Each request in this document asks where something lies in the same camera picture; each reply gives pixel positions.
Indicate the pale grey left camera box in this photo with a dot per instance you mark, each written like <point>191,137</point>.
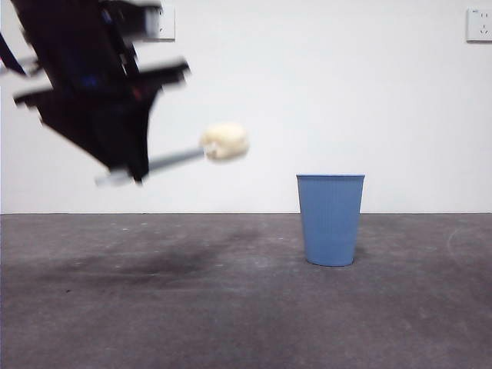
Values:
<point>151,21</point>

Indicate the blue ribbed plastic cup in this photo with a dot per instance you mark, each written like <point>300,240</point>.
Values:
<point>330,223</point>

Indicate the white wall socket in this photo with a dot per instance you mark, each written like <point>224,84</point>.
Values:
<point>480,25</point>
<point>168,23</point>

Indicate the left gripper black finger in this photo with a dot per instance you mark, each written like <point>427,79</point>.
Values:
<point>92,130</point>
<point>136,127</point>

